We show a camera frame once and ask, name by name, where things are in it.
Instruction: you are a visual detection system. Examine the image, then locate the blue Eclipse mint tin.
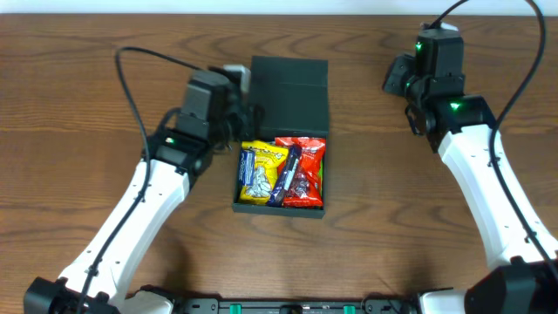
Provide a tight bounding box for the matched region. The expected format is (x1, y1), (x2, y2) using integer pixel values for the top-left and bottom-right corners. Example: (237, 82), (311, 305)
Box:
(238, 150), (255, 187)

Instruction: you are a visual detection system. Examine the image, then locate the yellow snack bag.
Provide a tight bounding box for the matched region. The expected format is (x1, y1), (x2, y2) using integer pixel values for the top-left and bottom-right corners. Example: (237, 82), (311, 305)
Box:
(239, 140), (289, 205)

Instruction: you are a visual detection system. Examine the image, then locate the dark blue chocolate bar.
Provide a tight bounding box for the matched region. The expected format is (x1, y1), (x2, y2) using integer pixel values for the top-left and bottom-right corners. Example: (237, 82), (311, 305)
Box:
(266, 144), (302, 208)

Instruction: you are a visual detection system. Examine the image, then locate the dark green gift box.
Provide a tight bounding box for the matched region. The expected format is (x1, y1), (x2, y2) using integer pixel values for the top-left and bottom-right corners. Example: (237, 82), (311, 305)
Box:
(232, 57), (330, 218)

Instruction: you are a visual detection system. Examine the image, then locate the red candy bag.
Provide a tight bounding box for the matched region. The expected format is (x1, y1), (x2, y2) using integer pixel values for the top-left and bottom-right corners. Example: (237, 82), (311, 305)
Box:
(275, 137), (326, 208)

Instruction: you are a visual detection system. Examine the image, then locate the Haribo worms gummy bag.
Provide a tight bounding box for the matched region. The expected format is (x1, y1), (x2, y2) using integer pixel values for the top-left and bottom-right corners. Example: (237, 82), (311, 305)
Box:
(317, 157), (323, 198)

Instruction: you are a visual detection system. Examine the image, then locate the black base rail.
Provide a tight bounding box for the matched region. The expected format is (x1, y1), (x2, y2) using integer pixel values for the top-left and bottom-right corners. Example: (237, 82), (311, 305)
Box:
(130, 296), (419, 314)

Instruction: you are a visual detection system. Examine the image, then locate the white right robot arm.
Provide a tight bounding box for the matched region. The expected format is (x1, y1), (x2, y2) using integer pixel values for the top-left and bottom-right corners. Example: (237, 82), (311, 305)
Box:
(383, 28), (557, 313)

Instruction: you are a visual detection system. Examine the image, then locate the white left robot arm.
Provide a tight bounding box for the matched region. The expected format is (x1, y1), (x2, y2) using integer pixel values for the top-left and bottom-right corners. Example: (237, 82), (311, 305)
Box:
(24, 65), (258, 313)

